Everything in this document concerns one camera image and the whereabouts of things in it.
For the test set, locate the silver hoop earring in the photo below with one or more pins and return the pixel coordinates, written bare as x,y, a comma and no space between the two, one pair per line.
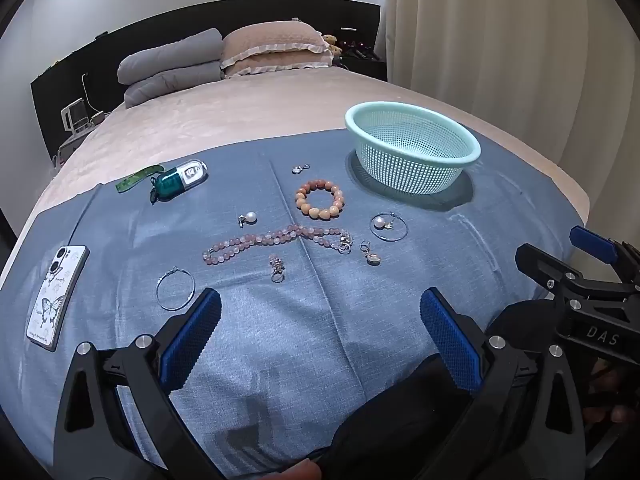
174,269

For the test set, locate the pearl hoop earring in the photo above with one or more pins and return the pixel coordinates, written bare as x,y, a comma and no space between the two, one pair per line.
380,222

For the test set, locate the green white capsule case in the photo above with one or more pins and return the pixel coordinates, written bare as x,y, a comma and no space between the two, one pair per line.
180,177

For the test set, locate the grey pillow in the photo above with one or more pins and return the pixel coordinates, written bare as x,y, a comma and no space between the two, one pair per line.
170,85
170,52

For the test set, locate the pearl pendant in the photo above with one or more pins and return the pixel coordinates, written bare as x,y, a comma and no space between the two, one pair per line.
250,217

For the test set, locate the person's right hand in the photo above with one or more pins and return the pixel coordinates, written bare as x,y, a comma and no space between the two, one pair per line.
607,412

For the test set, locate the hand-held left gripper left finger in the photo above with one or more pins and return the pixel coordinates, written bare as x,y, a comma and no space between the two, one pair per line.
192,340

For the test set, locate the small stuffed toy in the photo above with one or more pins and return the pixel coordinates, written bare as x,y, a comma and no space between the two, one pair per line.
331,43

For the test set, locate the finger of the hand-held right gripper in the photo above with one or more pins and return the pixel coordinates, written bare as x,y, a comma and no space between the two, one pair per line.
592,243
545,266

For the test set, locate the butterfly case smartphone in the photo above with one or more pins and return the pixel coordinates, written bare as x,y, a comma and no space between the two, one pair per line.
55,300

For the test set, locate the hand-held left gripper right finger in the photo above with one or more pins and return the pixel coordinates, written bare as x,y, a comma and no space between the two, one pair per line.
450,340

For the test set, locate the mint green plastic basket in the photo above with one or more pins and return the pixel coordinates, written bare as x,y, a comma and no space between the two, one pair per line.
415,155

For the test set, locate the beige curtain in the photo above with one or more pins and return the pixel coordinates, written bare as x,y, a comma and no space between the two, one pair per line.
500,35

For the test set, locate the black headboard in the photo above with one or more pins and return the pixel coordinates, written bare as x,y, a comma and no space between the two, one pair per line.
150,25

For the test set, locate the gold drop earring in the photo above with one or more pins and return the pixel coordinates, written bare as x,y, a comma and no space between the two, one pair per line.
372,258

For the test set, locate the blue cloth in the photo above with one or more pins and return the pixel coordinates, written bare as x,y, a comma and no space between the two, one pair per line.
300,320

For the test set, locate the pink bedspread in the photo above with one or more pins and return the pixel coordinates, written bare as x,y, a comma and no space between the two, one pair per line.
225,110

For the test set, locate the small silver charm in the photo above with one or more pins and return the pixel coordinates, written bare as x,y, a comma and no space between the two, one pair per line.
300,168

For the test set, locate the white bedside device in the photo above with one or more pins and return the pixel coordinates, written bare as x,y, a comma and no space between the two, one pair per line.
75,116

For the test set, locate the dark nightstand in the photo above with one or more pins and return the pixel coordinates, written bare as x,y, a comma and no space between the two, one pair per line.
365,66

